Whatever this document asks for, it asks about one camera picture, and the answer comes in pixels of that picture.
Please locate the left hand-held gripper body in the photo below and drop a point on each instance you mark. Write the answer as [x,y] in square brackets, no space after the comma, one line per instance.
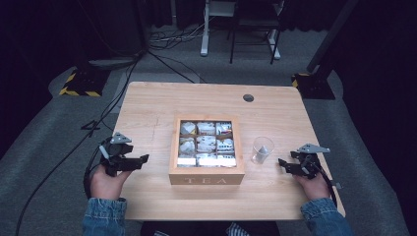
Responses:
[118,154]

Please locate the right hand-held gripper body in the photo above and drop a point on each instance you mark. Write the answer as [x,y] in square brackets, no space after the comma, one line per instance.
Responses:
[308,162]

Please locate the single pyramid tea bag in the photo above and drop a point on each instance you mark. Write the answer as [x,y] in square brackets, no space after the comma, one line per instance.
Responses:
[263,154]

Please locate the clear glass cup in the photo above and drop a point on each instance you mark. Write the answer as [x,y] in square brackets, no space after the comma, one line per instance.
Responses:
[262,144]

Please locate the wooden tea box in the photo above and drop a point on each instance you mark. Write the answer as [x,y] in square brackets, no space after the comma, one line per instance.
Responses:
[206,175]

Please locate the person's right hand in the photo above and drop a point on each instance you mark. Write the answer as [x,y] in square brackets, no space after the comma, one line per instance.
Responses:
[314,188]

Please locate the person's left hand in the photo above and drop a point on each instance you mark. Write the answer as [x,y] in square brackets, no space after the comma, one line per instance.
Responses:
[106,185]

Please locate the group of tea bags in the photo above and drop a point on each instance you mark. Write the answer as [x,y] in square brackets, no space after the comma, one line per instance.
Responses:
[206,144]

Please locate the black yellow striped stand base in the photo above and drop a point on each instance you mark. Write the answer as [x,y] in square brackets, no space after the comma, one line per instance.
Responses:
[83,83]
[314,87]

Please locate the person's dark clothing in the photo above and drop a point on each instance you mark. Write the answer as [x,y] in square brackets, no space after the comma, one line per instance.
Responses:
[196,229]

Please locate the dark slanted stand pole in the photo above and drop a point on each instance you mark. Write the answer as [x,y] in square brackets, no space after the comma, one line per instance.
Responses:
[331,36]

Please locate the black metal chair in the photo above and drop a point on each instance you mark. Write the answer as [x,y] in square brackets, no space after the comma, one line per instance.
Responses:
[252,23]

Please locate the white desk frame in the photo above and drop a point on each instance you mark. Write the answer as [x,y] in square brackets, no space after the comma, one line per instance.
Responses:
[205,36]

